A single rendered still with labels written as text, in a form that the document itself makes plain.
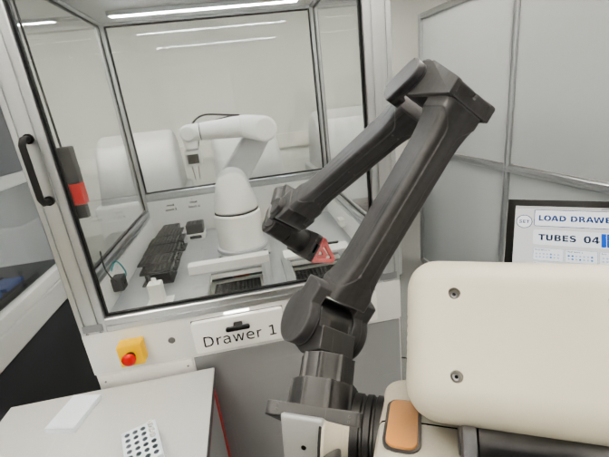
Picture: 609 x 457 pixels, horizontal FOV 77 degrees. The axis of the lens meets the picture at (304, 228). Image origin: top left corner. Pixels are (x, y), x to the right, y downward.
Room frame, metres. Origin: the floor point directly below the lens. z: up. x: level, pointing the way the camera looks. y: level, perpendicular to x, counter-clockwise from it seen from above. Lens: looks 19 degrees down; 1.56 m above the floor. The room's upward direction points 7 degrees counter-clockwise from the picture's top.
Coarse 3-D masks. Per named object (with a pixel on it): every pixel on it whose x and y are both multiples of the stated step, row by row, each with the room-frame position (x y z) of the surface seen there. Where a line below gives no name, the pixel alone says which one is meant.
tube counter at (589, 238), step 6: (588, 234) 0.94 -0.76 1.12; (594, 234) 0.94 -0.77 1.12; (600, 234) 0.93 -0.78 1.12; (606, 234) 0.92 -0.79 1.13; (588, 240) 0.93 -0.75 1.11; (594, 240) 0.93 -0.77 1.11; (600, 240) 0.92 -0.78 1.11; (606, 240) 0.91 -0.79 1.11; (588, 246) 0.92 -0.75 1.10; (594, 246) 0.92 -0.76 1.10; (600, 246) 0.91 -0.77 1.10; (606, 246) 0.91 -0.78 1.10
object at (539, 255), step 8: (536, 248) 0.97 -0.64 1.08; (544, 248) 0.97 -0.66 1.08; (552, 248) 0.96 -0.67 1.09; (560, 248) 0.95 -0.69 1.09; (536, 256) 0.96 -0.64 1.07; (544, 256) 0.95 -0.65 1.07; (552, 256) 0.94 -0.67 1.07; (560, 256) 0.94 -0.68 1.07; (568, 256) 0.93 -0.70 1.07; (576, 256) 0.92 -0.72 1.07; (584, 256) 0.91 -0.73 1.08; (592, 256) 0.91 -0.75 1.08; (600, 256) 0.90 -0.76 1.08; (608, 256) 0.89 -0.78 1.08; (608, 264) 0.88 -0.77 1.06
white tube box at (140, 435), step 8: (144, 424) 0.80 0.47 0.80; (128, 432) 0.78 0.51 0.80; (136, 432) 0.78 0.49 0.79; (144, 432) 0.77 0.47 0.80; (128, 440) 0.76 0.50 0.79; (136, 440) 0.75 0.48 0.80; (144, 440) 0.75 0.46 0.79; (152, 440) 0.75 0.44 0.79; (128, 448) 0.74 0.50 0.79; (136, 448) 0.73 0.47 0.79; (144, 448) 0.72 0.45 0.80; (152, 448) 0.72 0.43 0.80; (160, 448) 0.72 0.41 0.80; (128, 456) 0.70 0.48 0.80; (136, 456) 0.70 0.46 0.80; (144, 456) 0.70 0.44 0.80; (152, 456) 0.69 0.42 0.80; (160, 456) 0.70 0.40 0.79
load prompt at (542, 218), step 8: (536, 216) 1.03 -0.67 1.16; (544, 216) 1.02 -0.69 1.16; (552, 216) 1.01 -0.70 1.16; (560, 216) 1.00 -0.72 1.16; (568, 216) 0.99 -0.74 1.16; (576, 216) 0.98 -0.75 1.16; (584, 216) 0.98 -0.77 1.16; (592, 216) 0.97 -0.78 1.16; (600, 216) 0.96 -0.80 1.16; (608, 216) 0.95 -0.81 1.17; (536, 224) 1.02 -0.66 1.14; (544, 224) 1.01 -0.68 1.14; (552, 224) 1.00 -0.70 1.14; (560, 224) 0.99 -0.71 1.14; (568, 224) 0.98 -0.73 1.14; (576, 224) 0.97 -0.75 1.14; (584, 224) 0.96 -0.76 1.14; (592, 224) 0.96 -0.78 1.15; (600, 224) 0.95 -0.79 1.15; (608, 224) 0.94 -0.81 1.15
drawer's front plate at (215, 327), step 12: (252, 312) 1.07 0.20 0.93; (264, 312) 1.07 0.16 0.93; (276, 312) 1.08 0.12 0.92; (192, 324) 1.05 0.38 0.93; (204, 324) 1.05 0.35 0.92; (216, 324) 1.05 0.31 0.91; (228, 324) 1.06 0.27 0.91; (252, 324) 1.07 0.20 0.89; (264, 324) 1.07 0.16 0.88; (276, 324) 1.08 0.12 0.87; (204, 336) 1.05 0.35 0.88; (216, 336) 1.05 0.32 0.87; (252, 336) 1.07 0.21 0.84; (264, 336) 1.07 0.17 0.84; (276, 336) 1.08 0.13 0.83; (204, 348) 1.05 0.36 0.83; (216, 348) 1.05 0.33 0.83
